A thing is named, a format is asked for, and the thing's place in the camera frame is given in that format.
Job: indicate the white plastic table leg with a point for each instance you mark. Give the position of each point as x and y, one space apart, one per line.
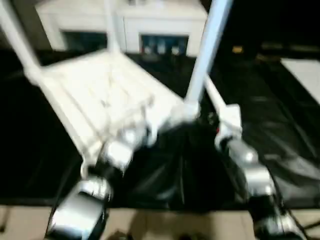
112 27
215 97
210 50
17 32

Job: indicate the white plastic table top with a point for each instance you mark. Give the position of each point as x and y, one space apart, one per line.
100 87

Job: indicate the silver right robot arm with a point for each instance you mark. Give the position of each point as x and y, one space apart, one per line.
255 172

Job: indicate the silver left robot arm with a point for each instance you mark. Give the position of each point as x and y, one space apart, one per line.
117 155

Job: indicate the black mat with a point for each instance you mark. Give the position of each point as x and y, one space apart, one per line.
275 137

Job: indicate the small yellow box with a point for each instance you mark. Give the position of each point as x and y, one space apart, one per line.
237 48

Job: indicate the white jar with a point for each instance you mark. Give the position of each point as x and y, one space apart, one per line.
175 50
161 49

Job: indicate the small red white figure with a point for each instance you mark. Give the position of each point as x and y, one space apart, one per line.
148 50

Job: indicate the white sheet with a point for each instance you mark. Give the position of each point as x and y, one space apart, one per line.
305 77

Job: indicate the white cabinet with glass doors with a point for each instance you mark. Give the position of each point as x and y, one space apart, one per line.
162 20

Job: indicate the black right robot foot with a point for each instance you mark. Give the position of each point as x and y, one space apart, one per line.
190 237

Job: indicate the black metal stand foot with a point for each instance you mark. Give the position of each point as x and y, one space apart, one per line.
312 226
3 222

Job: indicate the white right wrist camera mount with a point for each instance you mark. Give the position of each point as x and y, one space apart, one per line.
231 117

